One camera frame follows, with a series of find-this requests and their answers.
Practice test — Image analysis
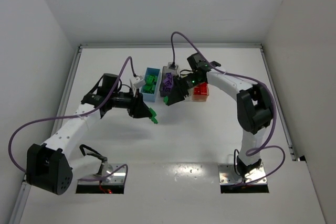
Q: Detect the purple butterfly lego brick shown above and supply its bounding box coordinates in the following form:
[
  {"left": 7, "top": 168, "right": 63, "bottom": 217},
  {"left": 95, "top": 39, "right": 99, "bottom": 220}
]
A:
[{"left": 162, "top": 72, "right": 173, "bottom": 92}]

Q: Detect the green lego plate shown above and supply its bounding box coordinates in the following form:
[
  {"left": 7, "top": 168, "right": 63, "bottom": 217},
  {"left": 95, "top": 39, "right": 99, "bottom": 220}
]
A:
[{"left": 149, "top": 108, "right": 158, "bottom": 124}]

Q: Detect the red flower lego brick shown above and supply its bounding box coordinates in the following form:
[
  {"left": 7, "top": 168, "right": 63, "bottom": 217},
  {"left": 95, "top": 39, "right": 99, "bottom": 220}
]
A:
[{"left": 193, "top": 82, "right": 208, "bottom": 96}]

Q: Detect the green red lego stack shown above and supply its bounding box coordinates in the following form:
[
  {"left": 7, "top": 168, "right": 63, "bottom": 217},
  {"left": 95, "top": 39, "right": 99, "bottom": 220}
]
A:
[{"left": 163, "top": 96, "right": 169, "bottom": 104}]

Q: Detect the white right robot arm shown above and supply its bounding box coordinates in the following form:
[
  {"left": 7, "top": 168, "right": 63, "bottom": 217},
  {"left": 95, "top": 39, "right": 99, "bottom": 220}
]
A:
[{"left": 164, "top": 53, "right": 275, "bottom": 177}]

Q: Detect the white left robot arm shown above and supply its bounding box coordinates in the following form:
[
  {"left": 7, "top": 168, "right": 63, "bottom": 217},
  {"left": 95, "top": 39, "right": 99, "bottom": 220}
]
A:
[{"left": 26, "top": 73, "right": 157, "bottom": 195}]

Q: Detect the amber transparent container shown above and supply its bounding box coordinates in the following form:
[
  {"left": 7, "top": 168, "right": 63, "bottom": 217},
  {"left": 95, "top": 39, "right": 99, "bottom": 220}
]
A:
[{"left": 192, "top": 82, "right": 209, "bottom": 102}]

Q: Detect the smoky grey container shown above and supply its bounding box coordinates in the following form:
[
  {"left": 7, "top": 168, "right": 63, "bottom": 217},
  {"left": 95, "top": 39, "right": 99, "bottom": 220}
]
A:
[{"left": 159, "top": 65, "right": 179, "bottom": 97}]

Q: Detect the blue container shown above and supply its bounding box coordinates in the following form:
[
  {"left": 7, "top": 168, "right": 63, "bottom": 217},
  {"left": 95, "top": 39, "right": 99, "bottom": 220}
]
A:
[{"left": 140, "top": 68, "right": 161, "bottom": 102}]

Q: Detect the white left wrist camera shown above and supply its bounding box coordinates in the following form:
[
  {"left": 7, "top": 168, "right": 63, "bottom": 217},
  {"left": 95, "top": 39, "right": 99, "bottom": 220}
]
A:
[{"left": 130, "top": 76, "right": 146, "bottom": 89}]

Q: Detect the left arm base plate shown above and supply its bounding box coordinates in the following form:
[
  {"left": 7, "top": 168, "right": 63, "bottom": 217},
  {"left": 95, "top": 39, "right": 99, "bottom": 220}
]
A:
[{"left": 77, "top": 164, "right": 129, "bottom": 192}]

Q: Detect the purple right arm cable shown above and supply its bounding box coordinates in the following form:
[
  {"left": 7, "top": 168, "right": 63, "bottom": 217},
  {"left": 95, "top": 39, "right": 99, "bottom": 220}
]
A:
[{"left": 171, "top": 31, "right": 286, "bottom": 187}]

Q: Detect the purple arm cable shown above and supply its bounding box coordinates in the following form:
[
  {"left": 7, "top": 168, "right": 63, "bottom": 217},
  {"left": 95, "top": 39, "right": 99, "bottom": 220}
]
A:
[
  {"left": 8, "top": 56, "right": 139, "bottom": 183},
  {"left": 171, "top": 31, "right": 286, "bottom": 187}
]

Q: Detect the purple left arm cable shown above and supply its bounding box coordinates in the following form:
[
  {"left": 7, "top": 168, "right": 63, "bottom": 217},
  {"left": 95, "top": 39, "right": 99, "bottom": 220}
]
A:
[{"left": 8, "top": 56, "right": 139, "bottom": 183}]

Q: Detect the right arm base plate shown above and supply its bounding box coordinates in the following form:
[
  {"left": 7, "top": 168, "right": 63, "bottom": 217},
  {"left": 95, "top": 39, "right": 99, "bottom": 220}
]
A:
[{"left": 218, "top": 162, "right": 268, "bottom": 187}]

